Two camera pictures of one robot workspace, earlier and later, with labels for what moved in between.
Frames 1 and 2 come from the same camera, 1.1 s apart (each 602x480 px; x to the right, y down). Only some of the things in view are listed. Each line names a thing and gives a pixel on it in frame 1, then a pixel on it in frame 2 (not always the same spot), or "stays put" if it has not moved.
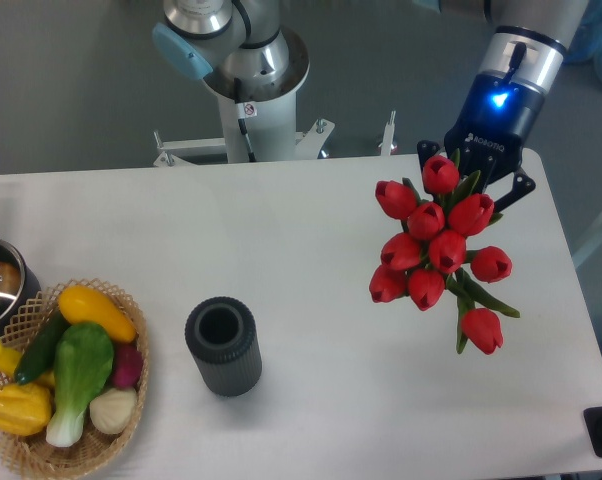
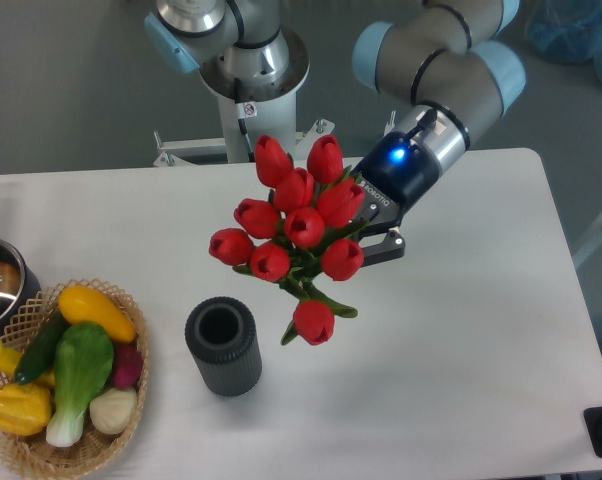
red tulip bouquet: x=420 y=265 -> x=298 y=228
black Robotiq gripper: x=498 y=115 -> x=398 y=172
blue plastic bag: x=598 y=38 stays put
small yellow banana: x=8 y=359 stays put
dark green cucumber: x=38 y=358 stays put
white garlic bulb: x=111 y=411 stays put
